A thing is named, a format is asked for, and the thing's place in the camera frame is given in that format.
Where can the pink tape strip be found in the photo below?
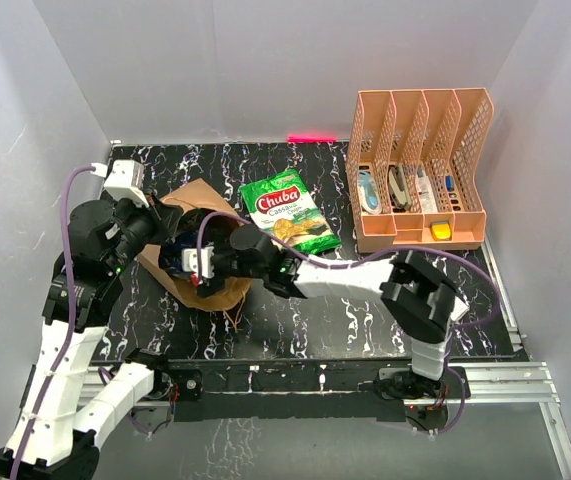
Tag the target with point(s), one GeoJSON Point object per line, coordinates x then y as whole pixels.
{"type": "Point", "coordinates": [310, 137]}

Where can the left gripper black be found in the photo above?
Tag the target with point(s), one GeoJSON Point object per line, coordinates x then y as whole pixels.
{"type": "Point", "coordinates": [165, 221]}

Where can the blue white snack bag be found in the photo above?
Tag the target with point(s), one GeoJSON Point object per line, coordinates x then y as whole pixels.
{"type": "Point", "coordinates": [170, 256]}

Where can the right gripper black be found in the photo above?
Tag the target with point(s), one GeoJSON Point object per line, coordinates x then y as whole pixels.
{"type": "Point", "coordinates": [218, 281]}

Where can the white small packet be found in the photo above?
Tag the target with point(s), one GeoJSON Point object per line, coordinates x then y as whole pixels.
{"type": "Point", "coordinates": [425, 193]}

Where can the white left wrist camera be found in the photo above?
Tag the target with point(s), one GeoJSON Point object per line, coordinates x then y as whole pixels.
{"type": "Point", "coordinates": [123, 181]}

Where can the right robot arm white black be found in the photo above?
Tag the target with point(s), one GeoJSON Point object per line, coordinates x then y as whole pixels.
{"type": "Point", "coordinates": [420, 298]}

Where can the yellow small object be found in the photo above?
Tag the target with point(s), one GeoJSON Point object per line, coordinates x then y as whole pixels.
{"type": "Point", "coordinates": [441, 231]}

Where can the brown paper bag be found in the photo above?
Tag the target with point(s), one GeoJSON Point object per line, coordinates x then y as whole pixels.
{"type": "Point", "coordinates": [198, 199]}

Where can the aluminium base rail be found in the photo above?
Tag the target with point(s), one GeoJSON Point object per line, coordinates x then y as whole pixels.
{"type": "Point", "coordinates": [282, 389]}

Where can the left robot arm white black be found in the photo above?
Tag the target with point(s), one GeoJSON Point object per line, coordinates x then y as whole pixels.
{"type": "Point", "coordinates": [54, 438]}

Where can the orange plastic desk organizer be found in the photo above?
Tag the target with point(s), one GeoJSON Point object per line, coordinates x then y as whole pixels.
{"type": "Point", "coordinates": [442, 131]}

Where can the blue small connector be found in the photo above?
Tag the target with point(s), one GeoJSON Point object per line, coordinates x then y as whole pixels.
{"type": "Point", "coordinates": [450, 183]}

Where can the blue white tape dispenser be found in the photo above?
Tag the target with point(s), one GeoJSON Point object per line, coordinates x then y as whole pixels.
{"type": "Point", "coordinates": [368, 193]}

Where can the grey stapler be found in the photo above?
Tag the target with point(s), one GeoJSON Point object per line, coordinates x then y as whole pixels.
{"type": "Point", "coordinates": [398, 187]}

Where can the green Chuba cassava chips bag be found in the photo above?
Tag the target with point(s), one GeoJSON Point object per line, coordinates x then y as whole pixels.
{"type": "Point", "coordinates": [282, 206]}

